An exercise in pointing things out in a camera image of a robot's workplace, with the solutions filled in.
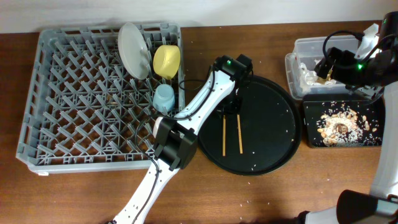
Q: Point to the grey round plate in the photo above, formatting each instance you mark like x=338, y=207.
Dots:
x=133, y=51

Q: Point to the wooden chopstick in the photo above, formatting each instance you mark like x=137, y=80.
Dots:
x=224, y=137
x=239, y=134

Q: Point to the round black serving tray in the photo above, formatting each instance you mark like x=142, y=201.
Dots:
x=271, y=129

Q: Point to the clear plastic bin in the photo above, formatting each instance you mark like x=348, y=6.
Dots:
x=309, y=51

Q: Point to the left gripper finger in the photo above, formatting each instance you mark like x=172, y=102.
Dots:
x=236, y=104
x=224, y=107

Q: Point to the nut shell food scraps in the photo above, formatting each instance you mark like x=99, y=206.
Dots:
x=344, y=127

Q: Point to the white paper napkin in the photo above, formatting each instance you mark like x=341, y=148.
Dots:
x=309, y=81

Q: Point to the black rectangular tray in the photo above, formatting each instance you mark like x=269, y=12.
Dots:
x=315, y=105

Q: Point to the blue plastic cup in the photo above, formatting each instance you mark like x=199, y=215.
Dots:
x=164, y=98

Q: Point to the pink plastic cup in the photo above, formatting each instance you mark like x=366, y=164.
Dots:
x=156, y=125

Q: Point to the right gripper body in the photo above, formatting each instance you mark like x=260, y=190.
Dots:
x=346, y=70

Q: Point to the grey plastic dishwasher rack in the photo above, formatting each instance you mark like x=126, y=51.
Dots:
x=84, y=111

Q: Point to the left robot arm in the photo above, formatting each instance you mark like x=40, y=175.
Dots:
x=176, y=139

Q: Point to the gold foil wrapper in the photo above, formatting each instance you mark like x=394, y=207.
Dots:
x=323, y=73

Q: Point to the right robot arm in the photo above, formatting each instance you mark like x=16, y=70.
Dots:
x=380, y=204

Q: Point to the yellow plastic bowl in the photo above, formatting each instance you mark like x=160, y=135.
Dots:
x=166, y=61

